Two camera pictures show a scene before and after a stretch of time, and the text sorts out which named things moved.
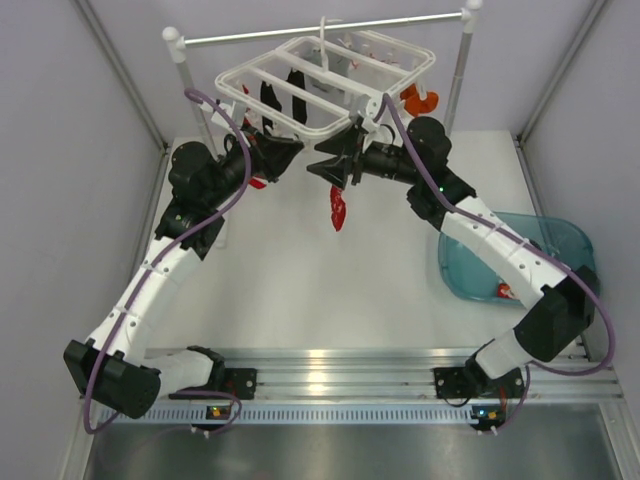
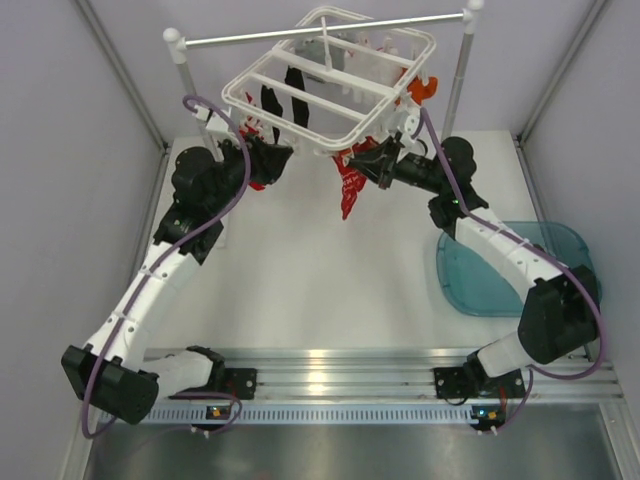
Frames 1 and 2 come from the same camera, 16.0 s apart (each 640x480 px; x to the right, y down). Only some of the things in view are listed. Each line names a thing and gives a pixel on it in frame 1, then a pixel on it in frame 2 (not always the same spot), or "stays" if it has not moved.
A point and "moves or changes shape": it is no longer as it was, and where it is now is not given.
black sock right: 299,106 stays
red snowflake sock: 338,207 moves or changes shape
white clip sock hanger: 310,84 moves or changes shape
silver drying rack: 174,38 stays
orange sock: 413,103 → 420,91
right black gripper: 335,171 → 378,161
